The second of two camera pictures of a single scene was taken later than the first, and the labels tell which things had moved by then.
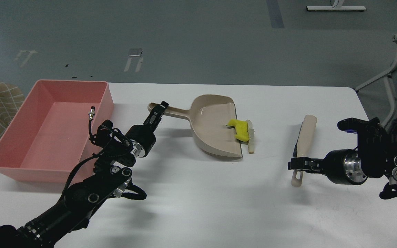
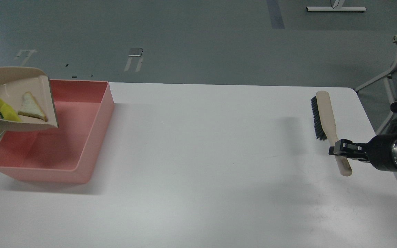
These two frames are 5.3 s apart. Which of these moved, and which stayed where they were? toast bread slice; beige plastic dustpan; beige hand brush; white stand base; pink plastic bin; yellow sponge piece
Moved: yellow sponge piece; toast bread slice; beige hand brush; beige plastic dustpan
Stayed: pink plastic bin; white stand base
